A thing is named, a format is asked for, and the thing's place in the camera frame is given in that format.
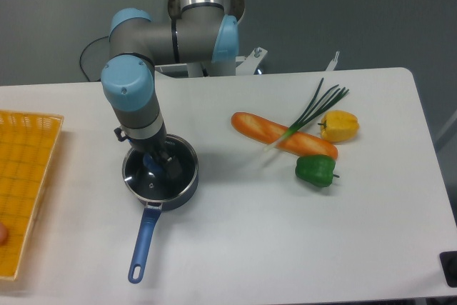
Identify glass lid blue knob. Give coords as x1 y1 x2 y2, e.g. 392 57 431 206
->
122 134 199 211

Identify black cable on floor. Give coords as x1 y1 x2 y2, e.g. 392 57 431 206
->
79 35 111 82

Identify yellow bell pepper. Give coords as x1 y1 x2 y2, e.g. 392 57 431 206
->
318 110 360 143

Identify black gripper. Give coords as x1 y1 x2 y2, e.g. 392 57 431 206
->
114 126 183 179

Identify white metal base frame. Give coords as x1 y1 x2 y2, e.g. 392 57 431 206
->
153 46 341 78

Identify orange baguette bread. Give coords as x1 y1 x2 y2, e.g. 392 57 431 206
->
231 112 338 160

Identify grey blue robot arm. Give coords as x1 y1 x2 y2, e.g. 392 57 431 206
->
101 0 239 179

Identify green spring onion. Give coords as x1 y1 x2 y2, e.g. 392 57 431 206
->
263 78 349 151

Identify green bell pepper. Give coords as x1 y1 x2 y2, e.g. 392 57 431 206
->
295 154 338 188

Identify dark blue saucepan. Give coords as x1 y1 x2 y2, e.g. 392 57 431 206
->
128 155 191 284

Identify yellow woven basket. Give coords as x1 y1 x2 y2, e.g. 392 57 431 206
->
1 110 64 281

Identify black square table fixture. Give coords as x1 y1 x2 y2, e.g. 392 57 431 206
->
439 251 457 288

